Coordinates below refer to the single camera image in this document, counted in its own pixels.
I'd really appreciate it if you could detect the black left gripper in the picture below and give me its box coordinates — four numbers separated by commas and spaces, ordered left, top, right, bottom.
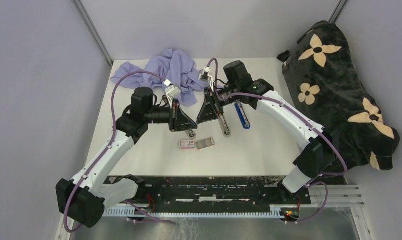
144, 98, 197, 133

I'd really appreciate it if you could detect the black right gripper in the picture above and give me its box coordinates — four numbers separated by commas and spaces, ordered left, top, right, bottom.
196, 83, 239, 125

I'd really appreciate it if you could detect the red white staple box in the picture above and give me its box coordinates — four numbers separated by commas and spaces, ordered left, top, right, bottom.
179, 140, 195, 149

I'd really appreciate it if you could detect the blue stapler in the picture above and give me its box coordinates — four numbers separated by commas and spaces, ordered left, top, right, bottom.
234, 100, 251, 130

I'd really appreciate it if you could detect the beige black stapler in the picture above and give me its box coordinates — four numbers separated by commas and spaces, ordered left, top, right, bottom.
218, 113, 231, 138
185, 129, 196, 140

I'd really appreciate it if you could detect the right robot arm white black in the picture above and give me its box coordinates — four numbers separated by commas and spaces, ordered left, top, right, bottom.
196, 60, 337, 204

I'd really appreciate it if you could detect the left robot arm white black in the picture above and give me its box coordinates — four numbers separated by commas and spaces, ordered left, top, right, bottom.
55, 85, 197, 233

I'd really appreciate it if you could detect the purple crumpled cloth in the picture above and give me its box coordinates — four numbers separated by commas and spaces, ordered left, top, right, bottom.
120, 48, 209, 107

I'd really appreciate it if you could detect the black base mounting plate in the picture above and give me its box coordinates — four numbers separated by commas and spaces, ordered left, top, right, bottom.
129, 176, 311, 214

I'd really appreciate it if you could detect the black floral plush pillow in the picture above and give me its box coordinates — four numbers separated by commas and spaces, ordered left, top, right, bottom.
277, 20, 400, 173

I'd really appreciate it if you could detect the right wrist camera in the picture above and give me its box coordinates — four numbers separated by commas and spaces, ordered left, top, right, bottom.
198, 66, 214, 89

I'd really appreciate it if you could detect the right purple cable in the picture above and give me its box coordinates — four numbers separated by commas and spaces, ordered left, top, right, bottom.
205, 58, 349, 225

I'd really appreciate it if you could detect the purple cable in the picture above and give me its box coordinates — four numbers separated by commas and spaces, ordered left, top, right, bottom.
62, 70, 175, 233
205, 58, 349, 225

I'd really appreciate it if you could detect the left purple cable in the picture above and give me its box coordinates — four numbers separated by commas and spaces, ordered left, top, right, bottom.
62, 70, 175, 233

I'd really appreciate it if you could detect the aluminium rail frame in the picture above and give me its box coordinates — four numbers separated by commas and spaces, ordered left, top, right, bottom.
55, 184, 365, 240

